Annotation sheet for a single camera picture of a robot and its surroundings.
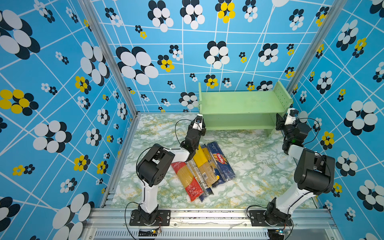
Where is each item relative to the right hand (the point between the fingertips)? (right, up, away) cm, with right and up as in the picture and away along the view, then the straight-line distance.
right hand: (283, 113), depth 88 cm
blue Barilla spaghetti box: (-34, -33, -1) cm, 47 cm away
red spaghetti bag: (-56, -38, -4) cm, 68 cm away
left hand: (-49, -3, +2) cm, 50 cm away
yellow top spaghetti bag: (-46, -33, -3) cm, 56 cm away
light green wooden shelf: (-14, +5, +29) cm, 33 cm away
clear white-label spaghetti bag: (-49, -37, -3) cm, 62 cm away
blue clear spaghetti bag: (-43, -27, +6) cm, 51 cm away
